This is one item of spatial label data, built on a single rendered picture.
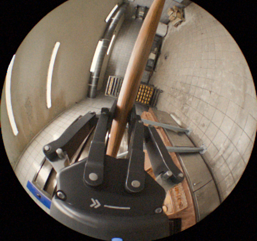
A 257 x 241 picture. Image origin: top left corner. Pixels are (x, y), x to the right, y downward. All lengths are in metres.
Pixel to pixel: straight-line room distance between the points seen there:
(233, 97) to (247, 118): 0.36
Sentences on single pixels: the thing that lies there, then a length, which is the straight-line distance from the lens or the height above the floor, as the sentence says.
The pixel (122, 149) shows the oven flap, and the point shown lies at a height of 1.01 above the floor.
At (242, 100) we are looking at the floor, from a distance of 1.26.
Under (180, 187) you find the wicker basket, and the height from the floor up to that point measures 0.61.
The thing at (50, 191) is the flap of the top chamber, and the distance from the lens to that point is 1.22.
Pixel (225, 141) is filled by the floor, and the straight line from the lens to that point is 1.23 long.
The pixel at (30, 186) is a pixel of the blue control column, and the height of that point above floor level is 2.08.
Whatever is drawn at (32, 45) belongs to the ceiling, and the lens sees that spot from 1.56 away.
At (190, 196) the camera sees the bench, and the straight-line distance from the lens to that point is 0.80.
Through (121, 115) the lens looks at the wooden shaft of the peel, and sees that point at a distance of 0.16.
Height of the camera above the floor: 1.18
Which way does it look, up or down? 6 degrees down
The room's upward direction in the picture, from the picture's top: 76 degrees counter-clockwise
